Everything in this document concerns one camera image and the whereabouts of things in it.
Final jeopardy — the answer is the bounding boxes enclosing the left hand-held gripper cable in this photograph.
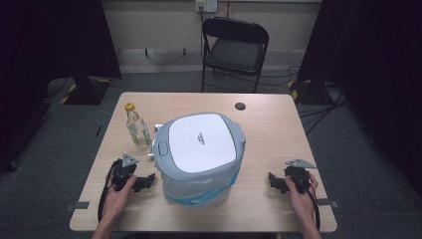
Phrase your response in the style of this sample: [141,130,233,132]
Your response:
[97,161,117,223]

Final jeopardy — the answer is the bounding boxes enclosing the person's left hand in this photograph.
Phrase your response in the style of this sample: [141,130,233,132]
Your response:
[102,174,138,221]

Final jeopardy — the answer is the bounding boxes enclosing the right hand-held gripper cable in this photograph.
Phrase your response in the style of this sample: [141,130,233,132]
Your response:
[298,178,321,232]

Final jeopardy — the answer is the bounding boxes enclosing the hand-held gripper cable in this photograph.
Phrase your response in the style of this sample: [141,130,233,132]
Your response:
[298,178,321,232]
[97,161,117,223]

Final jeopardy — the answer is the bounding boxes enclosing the clear plastic bottle yellow cap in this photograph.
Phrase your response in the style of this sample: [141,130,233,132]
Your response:
[123,102,153,149]

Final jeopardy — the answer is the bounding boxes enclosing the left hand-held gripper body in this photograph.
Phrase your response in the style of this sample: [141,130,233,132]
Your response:
[110,152,140,192]

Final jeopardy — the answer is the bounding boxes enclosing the black floor cables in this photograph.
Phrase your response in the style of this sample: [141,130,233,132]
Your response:
[258,65,348,135]

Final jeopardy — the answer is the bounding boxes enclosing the black wall cable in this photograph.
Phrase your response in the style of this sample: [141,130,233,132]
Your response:
[198,5,205,58]

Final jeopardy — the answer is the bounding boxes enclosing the black folding chair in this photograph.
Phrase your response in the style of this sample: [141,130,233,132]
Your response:
[200,16,271,95]

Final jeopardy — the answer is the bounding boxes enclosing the person's right hand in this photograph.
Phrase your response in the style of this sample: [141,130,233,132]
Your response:
[284,171,319,223]

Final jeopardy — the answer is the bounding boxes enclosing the grey trash bin white lid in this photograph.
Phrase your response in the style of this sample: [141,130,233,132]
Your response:
[151,112,247,209]

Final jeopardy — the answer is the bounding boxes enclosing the black curtain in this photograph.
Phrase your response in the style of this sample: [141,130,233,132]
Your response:
[296,0,422,200]
[0,0,122,173]

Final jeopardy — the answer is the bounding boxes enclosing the grey tape strip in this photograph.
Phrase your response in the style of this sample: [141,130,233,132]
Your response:
[316,197,340,209]
[64,200,91,213]

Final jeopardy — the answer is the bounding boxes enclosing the white wall socket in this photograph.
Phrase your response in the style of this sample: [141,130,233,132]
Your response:
[194,0,219,14]

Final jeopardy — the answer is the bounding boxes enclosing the black stand base yellow tape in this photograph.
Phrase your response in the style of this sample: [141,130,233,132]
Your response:
[287,79,333,107]
[59,75,112,107]

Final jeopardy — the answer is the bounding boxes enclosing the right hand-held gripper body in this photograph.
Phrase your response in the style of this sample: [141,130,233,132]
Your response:
[284,157,318,195]

